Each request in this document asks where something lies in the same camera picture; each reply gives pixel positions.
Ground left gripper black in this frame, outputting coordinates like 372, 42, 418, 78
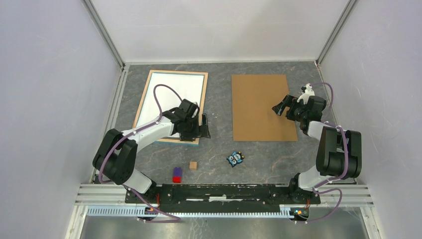
180, 114, 210, 142

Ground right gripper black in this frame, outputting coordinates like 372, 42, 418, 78
272, 94, 308, 122

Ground brown cardboard backing board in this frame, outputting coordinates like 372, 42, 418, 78
231, 75, 298, 141

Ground hot air balloon photo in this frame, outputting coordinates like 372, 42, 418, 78
124, 70, 211, 144

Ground wooden picture frame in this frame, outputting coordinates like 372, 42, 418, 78
132, 70, 208, 128

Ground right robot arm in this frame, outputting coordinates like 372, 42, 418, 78
272, 95, 362, 203

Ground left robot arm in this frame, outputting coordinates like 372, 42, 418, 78
93, 99, 211, 203

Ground small wooden cube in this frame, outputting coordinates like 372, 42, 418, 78
189, 161, 198, 170

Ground purple red toy block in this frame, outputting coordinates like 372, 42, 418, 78
172, 167, 183, 183

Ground blue owl toy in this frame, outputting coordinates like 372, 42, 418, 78
226, 151, 245, 167

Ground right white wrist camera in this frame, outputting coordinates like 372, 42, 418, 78
297, 83, 315, 105

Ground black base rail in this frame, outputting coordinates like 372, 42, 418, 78
125, 184, 321, 222

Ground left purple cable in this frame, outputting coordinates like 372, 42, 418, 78
97, 84, 201, 223

